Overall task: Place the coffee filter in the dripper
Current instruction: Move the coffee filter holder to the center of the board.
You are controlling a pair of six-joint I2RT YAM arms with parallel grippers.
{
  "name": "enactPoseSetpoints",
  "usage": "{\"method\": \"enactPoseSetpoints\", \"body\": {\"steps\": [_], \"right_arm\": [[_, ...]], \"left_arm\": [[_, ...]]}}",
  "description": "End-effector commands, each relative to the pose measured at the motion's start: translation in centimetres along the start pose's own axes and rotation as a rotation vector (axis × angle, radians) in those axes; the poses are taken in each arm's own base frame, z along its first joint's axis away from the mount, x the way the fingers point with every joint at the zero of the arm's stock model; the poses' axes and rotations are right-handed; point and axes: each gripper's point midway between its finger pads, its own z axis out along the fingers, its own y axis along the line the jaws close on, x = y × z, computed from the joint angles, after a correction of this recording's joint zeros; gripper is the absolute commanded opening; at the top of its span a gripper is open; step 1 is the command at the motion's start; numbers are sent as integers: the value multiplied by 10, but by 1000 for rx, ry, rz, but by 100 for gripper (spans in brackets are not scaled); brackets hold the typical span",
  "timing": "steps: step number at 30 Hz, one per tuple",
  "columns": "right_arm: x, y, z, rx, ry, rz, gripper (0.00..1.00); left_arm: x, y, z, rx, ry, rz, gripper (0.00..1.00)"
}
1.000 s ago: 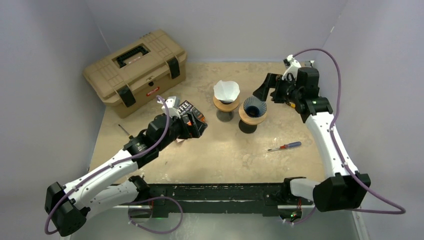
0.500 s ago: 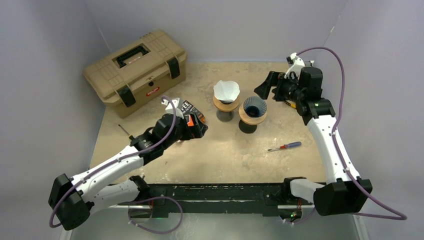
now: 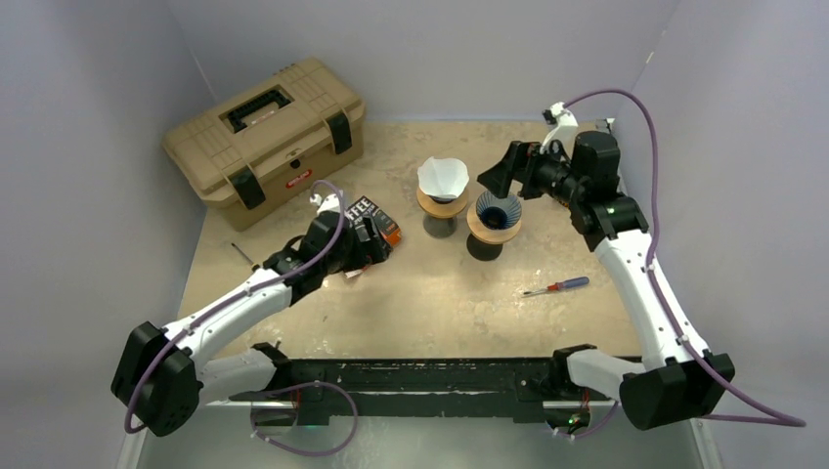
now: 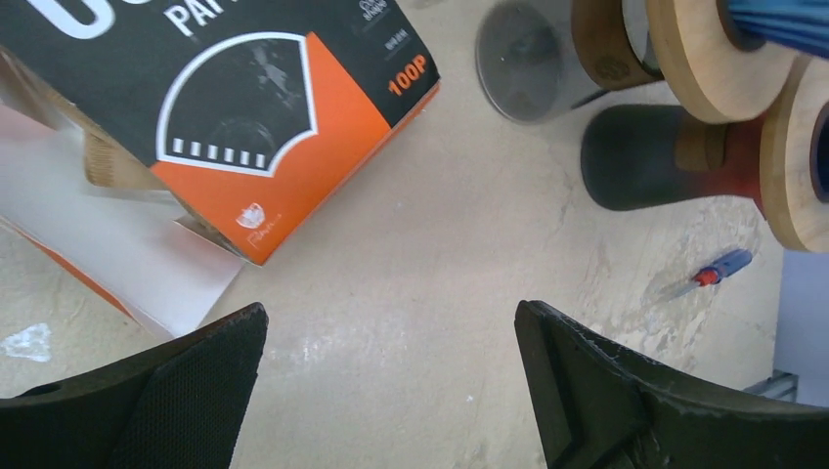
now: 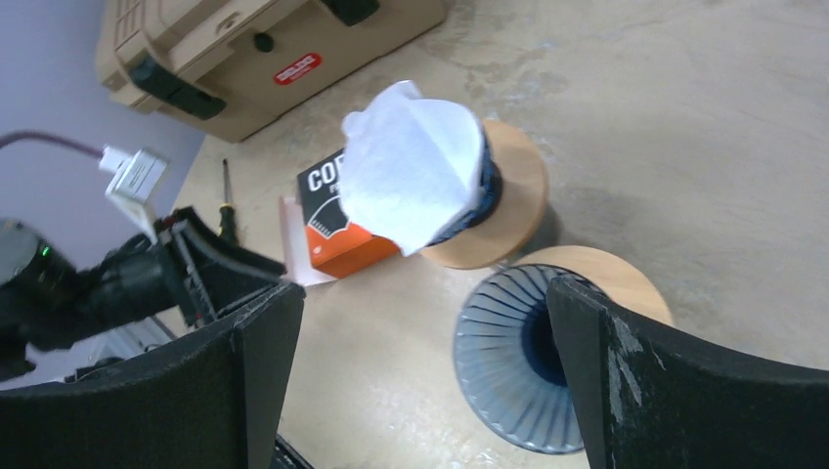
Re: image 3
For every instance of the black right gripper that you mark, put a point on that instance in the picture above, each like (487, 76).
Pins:
(499, 178)

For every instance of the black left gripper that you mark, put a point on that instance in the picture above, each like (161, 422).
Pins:
(367, 252)

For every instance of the blue glass dripper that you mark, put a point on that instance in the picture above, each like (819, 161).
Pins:
(498, 213)

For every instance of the black orange coffee filter box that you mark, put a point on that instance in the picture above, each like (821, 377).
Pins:
(390, 229)

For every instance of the white paper coffee filter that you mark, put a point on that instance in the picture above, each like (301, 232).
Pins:
(442, 178)

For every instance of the dark carafe with red rim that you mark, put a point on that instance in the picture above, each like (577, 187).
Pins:
(481, 250)

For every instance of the clear glass carafe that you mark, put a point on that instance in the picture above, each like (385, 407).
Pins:
(439, 227)

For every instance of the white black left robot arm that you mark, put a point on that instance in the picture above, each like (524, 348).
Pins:
(160, 376)

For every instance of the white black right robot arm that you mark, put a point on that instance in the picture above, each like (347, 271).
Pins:
(677, 377)

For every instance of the yellow black screwdriver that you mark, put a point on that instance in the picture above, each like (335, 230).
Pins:
(252, 264)

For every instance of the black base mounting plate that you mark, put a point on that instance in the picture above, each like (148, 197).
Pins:
(524, 390)

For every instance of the tan plastic toolbox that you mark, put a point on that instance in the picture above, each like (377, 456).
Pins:
(251, 154)

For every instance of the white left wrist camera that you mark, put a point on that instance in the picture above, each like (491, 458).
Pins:
(328, 207)

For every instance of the red handled screwdriver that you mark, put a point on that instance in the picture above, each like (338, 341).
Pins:
(571, 283)

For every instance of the aluminium frame rail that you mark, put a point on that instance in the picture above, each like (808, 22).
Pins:
(220, 436)

